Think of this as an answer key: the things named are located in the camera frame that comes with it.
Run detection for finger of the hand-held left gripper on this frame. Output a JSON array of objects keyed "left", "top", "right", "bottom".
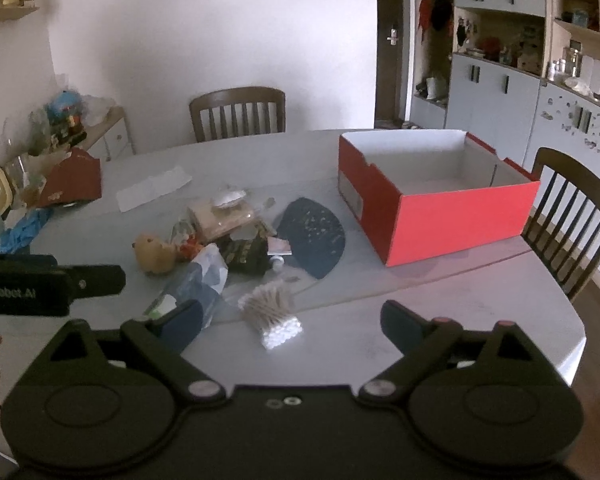
[{"left": 66, "top": 264, "right": 127, "bottom": 306}]

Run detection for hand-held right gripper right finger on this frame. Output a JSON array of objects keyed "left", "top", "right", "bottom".
[{"left": 358, "top": 300, "right": 549, "bottom": 404}]

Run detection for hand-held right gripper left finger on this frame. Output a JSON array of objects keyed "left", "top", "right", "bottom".
[{"left": 47, "top": 300, "right": 227, "bottom": 404}]

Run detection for blue and white plastic bag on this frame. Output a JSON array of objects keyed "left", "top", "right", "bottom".
[{"left": 151, "top": 243, "right": 230, "bottom": 329}]

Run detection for small brown teddy bear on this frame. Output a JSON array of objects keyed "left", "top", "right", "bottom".
[{"left": 132, "top": 233, "right": 177, "bottom": 275}]

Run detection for red horse keychain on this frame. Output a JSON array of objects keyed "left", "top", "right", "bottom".
[{"left": 177, "top": 234, "right": 204, "bottom": 262}]

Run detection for pack of cotton swabs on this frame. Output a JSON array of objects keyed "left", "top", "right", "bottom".
[{"left": 237, "top": 281, "right": 304, "bottom": 350}]

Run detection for red cardboard shoe box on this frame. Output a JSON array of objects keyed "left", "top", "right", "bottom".
[{"left": 338, "top": 129, "right": 542, "bottom": 268}]

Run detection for white soft item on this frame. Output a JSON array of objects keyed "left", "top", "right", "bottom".
[{"left": 210, "top": 187, "right": 246, "bottom": 210}]

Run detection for blue crumpled cloth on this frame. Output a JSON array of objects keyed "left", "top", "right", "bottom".
[{"left": 0, "top": 207, "right": 54, "bottom": 254}]

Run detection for black packet with gold print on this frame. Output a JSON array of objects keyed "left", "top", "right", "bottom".
[{"left": 215, "top": 234, "right": 274, "bottom": 275}]

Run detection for dark red gift box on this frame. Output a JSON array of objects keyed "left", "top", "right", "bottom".
[{"left": 39, "top": 147, "right": 103, "bottom": 209}]

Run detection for clear crumpled plastic bag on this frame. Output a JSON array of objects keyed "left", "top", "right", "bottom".
[{"left": 7, "top": 150, "right": 47, "bottom": 211}]

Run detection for white paper sheet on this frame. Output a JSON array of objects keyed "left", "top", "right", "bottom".
[{"left": 116, "top": 165, "right": 192, "bottom": 213}]

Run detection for wrapped beige sponge pack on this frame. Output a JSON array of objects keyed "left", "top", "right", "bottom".
[{"left": 187, "top": 200, "right": 262, "bottom": 242}]

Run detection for small white side cabinet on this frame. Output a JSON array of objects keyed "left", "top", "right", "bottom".
[{"left": 84, "top": 106, "right": 136, "bottom": 162}]

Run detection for blue round toy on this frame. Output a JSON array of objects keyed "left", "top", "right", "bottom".
[{"left": 47, "top": 90, "right": 84, "bottom": 126}]

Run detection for brown wooden slatted chair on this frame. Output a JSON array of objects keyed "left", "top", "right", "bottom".
[
  {"left": 189, "top": 86, "right": 287, "bottom": 144},
  {"left": 521, "top": 147, "right": 600, "bottom": 302}
]

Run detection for red and black hanging items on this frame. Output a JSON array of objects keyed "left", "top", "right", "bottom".
[{"left": 417, "top": 0, "right": 454, "bottom": 37}]

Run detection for white rectangular container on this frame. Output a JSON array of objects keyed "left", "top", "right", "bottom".
[{"left": 580, "top": 55, "right": 600, "bottom": 97}]

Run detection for glass jar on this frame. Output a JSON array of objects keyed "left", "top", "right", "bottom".
[{"left": 562, "top": 40, "right": 584, "bottom": 79}]

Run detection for dark brown door frame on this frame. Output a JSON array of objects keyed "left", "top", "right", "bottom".
[{"left": 373, "top": 0, "right": 417, "bottom": 129}]

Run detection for white and wood wall cabinet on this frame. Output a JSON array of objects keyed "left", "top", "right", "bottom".
[{"left": 409, "top": 0, "right": 600, "bottom": 197}]

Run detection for wooden wall shelf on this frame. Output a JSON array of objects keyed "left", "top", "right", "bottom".
[{"left": 0, "top": 5, "right": 40, "bottom": 24}]

